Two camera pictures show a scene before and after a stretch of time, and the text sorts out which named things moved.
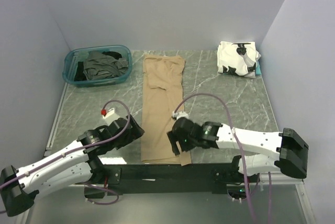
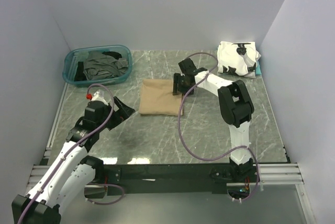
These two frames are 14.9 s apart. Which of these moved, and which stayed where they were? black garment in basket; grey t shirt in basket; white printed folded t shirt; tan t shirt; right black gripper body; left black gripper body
Moved: tan t shirt; left black gripper body; right black gripper body
Stayed: black garment in basket; grey t shirt in basket; white printed folded t shirt
